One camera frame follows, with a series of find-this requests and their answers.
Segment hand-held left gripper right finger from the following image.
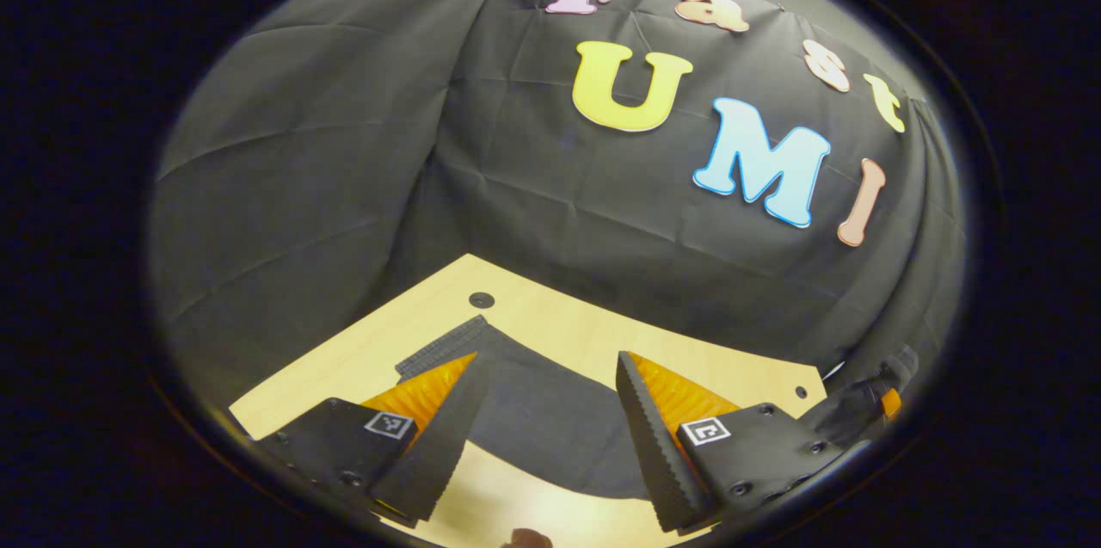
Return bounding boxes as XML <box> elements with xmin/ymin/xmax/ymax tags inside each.
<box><xmin>615</xmin><ymin>349</ymin><xmax>870</xmax><ymax>534</ymax></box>

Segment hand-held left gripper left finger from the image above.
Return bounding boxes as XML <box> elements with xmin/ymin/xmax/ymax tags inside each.
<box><xmin>253</xmin><ymin>349</ymin><xmax>493</xmax><ymax>529</ymax></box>

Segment dark grey jeans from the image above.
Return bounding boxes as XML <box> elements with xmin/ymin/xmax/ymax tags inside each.
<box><xmin>396</xmin><ymin>315</ymin><xmax>689</xmax><ymax>502</ymax></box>

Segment black backdrop cloth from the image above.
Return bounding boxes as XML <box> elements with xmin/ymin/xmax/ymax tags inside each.
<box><xmin>146</xmin><ymin>0</ymin><xmax>969</xmax><ymax>411</ymax></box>

